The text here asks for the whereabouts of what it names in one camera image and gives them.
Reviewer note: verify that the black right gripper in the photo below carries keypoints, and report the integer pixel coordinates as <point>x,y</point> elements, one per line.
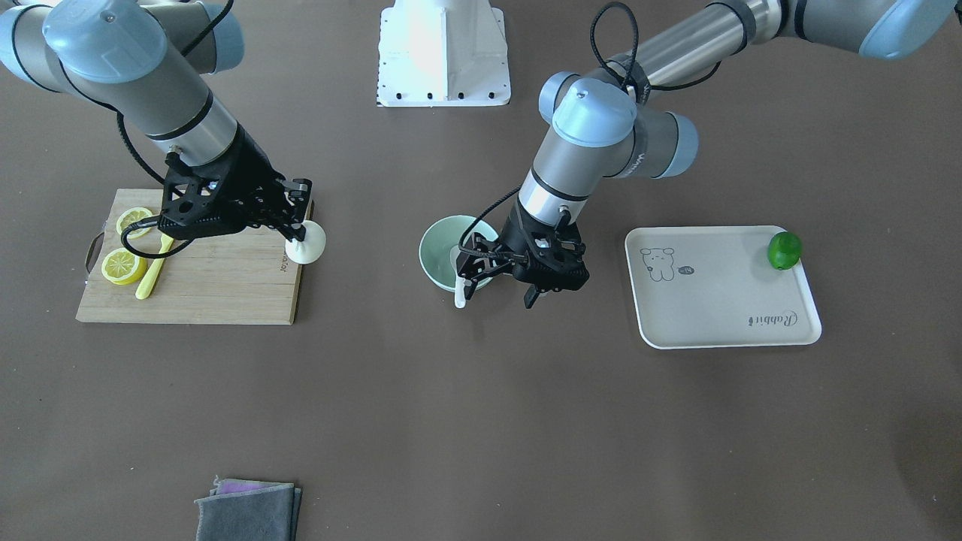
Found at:
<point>250,174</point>

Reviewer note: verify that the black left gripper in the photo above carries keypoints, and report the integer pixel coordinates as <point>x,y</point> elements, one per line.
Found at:
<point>514,230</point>

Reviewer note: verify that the white steamed bun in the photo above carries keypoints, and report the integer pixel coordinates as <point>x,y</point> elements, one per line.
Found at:
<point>311,247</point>

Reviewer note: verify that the white plastic spoon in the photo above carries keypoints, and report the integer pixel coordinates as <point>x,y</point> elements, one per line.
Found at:
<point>460,283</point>

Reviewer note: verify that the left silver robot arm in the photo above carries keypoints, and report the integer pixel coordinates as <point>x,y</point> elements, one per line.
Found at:
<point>600,125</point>

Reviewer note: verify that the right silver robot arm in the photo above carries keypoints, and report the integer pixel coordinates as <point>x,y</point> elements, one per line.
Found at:
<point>147,62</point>

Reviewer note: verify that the mint green bowl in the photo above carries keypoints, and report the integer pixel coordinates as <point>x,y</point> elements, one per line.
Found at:
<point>435,248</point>

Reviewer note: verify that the yellow plastic knife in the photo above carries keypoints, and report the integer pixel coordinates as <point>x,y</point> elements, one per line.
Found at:
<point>147,284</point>

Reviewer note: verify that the wooden cutting board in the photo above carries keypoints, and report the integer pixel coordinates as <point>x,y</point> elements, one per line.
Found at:
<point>240,279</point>

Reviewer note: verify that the lemon half upper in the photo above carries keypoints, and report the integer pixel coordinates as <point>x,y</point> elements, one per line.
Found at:
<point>121,267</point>

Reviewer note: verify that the cream rabbit tray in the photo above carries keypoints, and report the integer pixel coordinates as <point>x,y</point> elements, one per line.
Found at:
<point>712,286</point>

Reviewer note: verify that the grey folded cloth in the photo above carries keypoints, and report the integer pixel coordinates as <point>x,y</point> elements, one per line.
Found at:
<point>239,509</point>

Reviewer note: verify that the green lime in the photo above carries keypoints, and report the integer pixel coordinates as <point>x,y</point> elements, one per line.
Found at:
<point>784,250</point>

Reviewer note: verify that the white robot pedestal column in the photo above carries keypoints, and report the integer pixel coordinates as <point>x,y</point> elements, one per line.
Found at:
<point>443,54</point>

